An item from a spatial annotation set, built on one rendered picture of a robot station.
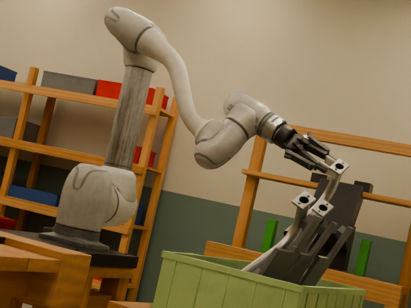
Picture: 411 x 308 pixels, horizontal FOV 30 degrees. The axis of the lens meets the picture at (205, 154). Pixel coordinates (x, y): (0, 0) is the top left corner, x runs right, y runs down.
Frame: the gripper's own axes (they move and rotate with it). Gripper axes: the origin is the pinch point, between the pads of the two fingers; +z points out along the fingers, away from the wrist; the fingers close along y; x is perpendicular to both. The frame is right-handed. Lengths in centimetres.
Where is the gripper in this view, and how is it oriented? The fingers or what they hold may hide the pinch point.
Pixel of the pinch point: (331, 167)
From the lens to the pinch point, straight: 239.7
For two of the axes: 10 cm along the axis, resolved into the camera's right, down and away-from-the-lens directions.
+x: -1.1, 6.9, 7.2
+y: 6.5, -4.9, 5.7
